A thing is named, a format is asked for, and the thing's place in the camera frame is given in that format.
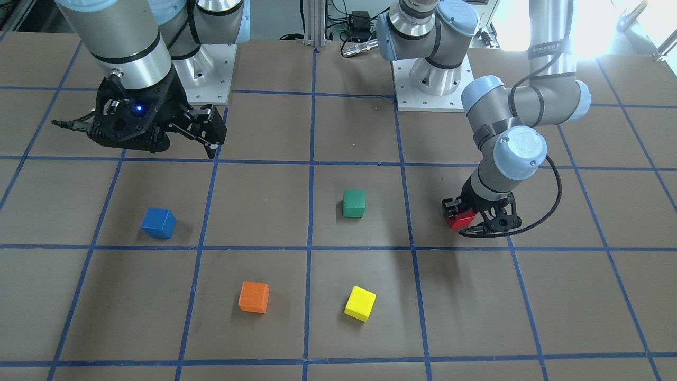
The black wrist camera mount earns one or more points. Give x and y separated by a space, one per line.
126 118
502 221

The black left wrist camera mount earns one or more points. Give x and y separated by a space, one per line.
502 221

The yellow wooden block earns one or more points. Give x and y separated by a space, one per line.
360 303

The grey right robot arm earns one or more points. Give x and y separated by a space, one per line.
150 52

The blue wooden block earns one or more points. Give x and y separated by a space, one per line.
158 223

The black power adapter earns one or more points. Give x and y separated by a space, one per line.
359 21

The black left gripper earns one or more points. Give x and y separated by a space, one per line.
470 198

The aluminium frame post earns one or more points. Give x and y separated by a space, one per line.
314 24

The red wooden block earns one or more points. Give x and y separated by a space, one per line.
460 220

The silver metal connector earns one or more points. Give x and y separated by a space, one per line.
359 48

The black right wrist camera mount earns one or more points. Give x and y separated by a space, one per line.
126 118

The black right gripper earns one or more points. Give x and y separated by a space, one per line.
176 100

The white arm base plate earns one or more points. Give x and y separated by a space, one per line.
207 75
422 87

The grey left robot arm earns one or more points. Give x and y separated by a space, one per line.
503 120

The orange wooden block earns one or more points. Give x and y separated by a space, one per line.
254 297

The green wooden block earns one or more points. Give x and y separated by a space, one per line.
353 203

